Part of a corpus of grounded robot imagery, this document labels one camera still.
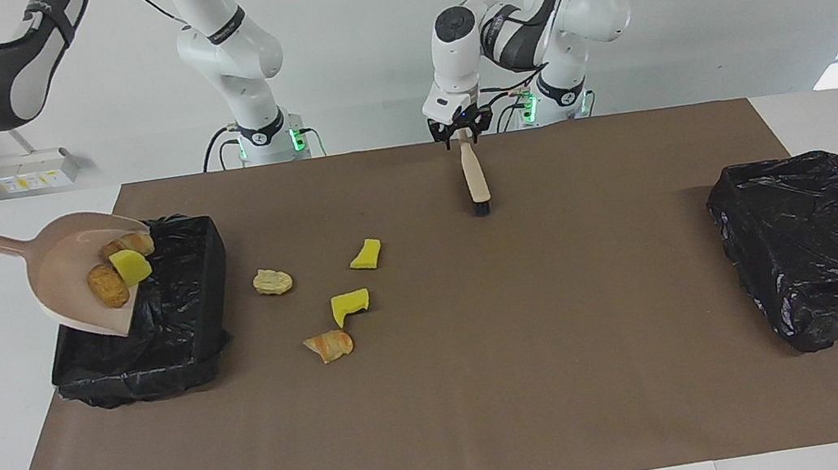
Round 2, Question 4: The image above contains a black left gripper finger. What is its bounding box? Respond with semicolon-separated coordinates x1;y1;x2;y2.
468;110;496;144
428;120;457;153

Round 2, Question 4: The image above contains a beige hand brush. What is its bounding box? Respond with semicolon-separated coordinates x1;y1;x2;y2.
456;127;494;219

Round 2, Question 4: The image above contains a pink plastic dustpan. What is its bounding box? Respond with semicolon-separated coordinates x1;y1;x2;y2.
0;203;166;355

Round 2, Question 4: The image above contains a brown oval bread roll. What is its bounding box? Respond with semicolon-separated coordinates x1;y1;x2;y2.
85;261;132;313

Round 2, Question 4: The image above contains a beige striped bread chunk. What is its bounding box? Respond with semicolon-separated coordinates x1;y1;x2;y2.
98;229;157;264

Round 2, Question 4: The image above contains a yellow and green sponge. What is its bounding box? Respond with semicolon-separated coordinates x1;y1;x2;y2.
108;246;155;291

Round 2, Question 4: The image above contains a notched yellow sponge piece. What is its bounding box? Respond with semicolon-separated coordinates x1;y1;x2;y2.
329;287;374;330

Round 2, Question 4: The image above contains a pale pastry piece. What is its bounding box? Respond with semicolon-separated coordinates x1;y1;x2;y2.
251;265;295;299

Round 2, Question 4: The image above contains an orange glazed croissant piece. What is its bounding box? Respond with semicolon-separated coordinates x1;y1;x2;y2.
301;326;357;367

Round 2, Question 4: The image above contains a black bag-lined bin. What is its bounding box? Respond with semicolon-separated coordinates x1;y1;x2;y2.
30;207;246;416
701;147;838;365

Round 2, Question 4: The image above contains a small yellow sponge piece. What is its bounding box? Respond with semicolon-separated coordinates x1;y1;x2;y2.
345;236;385;274

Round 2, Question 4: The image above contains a brown table mat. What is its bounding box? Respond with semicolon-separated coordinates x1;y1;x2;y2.
0;84;838;470

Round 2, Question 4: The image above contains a black left base cable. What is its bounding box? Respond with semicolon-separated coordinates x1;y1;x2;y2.
489;84;536;133

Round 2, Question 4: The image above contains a black base cable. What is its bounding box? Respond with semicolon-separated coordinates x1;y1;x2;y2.
489;84;536;133
197;123;246;173

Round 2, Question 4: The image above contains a white wall power outlet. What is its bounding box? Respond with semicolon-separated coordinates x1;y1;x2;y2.
0;145;82;196

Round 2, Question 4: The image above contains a black right base cable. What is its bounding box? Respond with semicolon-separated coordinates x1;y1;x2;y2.
197;123;246;173

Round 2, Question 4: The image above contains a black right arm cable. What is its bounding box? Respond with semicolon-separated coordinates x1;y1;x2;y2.
119;0;185;33

